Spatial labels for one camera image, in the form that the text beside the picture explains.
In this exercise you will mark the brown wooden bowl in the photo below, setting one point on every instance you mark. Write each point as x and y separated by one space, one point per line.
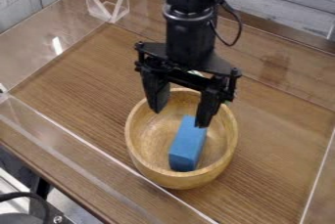
150 132

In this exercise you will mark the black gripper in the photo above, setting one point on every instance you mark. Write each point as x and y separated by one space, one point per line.
188 50

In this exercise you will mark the green white marker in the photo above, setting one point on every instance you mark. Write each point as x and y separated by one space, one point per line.
200 74

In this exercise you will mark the black metal table bracket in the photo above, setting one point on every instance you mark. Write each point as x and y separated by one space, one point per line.
57 216

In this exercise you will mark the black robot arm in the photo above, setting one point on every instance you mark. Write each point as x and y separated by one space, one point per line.
185 60

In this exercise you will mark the blue rectangular block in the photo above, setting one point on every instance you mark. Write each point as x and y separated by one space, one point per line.
187 145

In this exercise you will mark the clear acrylic triangle bracket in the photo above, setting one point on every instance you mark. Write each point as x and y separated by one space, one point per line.
106 10

